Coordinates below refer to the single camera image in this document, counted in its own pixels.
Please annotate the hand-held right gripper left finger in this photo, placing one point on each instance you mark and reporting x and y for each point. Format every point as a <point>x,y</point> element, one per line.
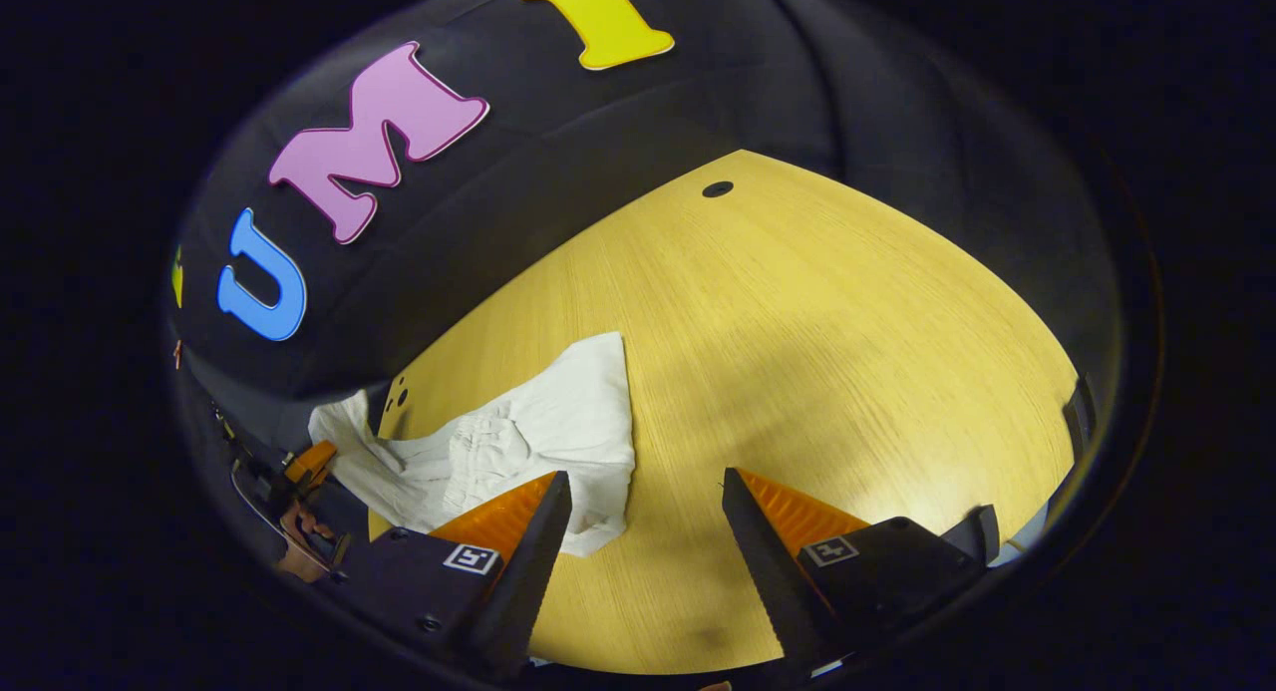
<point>523,571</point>

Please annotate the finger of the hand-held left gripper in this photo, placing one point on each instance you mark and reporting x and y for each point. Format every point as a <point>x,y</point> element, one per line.
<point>311,462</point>

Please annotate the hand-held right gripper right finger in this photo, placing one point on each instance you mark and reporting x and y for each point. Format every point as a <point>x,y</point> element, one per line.
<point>768,571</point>

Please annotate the white jeans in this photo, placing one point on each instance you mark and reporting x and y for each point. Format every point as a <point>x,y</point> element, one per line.
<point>558,422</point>

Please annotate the black backdrop cloth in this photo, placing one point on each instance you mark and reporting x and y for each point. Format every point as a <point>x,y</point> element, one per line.
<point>598,123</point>

